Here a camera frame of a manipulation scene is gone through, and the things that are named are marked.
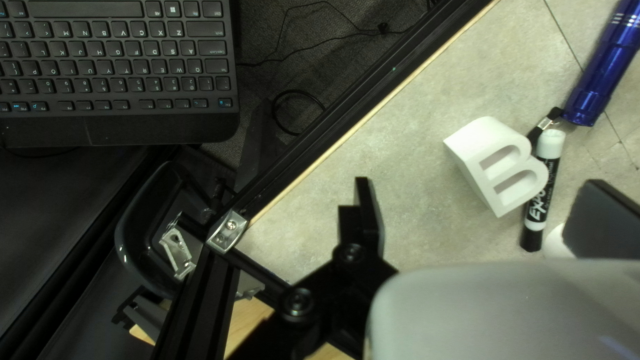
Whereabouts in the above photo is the black frame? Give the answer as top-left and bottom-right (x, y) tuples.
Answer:
(112, 0), (501, 360)

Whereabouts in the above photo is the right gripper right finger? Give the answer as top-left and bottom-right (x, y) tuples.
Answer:
(562, 179), (640, 261)

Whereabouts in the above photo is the blue flashlight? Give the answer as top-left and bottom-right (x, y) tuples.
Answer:
(526, 0), (640, 144)

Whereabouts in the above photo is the thin black wire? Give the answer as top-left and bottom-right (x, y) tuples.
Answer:
(271, 89), (329, 137)
(237, 0), (396, 69)

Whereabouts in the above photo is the black laptop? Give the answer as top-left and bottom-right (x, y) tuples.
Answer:
(0, 0), (241, 149)

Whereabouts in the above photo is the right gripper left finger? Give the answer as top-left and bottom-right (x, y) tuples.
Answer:
(227, 176), (399, 360)

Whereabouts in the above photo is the white letter B block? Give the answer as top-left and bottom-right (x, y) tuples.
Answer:
(442, 116), (550, 219)

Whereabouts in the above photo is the black and white marker pen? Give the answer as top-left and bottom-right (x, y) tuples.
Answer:
(519, 127), (568, 253)

